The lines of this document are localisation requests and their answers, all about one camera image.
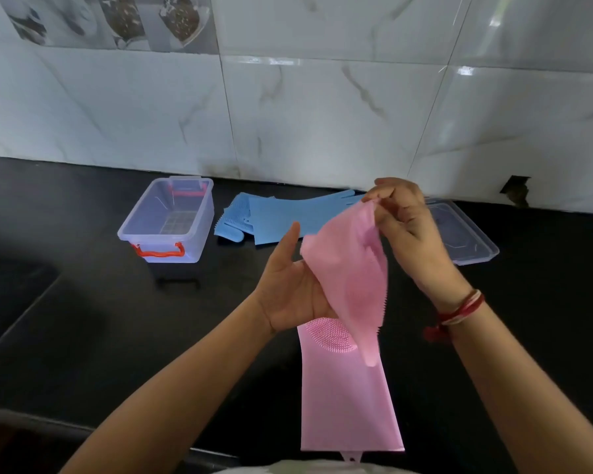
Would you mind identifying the person's right hand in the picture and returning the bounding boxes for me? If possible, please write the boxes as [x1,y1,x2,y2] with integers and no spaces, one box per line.
[361,177,475,311]

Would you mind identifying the person's left hand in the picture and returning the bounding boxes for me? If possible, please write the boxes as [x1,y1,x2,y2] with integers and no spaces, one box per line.
[250,221,339,335]

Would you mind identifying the transparent plastic lid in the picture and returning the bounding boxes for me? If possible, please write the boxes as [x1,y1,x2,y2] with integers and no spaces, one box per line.
[422,197,501,267]

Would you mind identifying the pink rubber glove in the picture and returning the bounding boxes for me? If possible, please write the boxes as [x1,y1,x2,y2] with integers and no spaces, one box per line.
[300,199,390,369]
[296,317,406,463]

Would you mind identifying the blue rubber glove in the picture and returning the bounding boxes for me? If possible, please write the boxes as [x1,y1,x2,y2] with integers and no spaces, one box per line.
[213,192,258,244]
[246,188,372,246]

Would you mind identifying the transparent plastic box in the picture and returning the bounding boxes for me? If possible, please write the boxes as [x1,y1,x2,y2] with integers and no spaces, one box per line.
[117,176,215,265]

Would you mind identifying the person's left forearm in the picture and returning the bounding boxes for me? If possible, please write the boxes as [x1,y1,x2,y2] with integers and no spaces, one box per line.
[59,290,277,474]

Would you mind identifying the person's right forearm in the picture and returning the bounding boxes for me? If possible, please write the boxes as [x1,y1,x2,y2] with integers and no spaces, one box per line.
[437,296,593,474]

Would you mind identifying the person's light patterned shirt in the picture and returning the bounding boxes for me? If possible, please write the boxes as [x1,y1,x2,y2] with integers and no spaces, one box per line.
[212,458,421,474]

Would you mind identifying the black sink basin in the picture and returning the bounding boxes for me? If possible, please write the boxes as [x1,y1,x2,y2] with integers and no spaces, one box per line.
[0,256,63,363]

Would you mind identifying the dessert picture wall tile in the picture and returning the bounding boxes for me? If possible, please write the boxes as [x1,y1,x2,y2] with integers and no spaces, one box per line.
[0,0,221,56]

